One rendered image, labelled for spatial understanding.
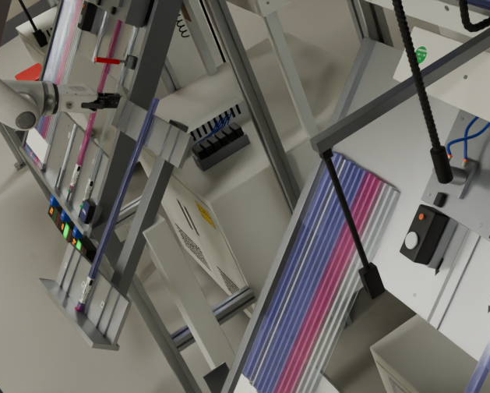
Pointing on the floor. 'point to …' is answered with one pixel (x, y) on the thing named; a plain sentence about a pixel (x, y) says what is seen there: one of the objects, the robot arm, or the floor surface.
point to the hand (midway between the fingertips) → (112, 100)
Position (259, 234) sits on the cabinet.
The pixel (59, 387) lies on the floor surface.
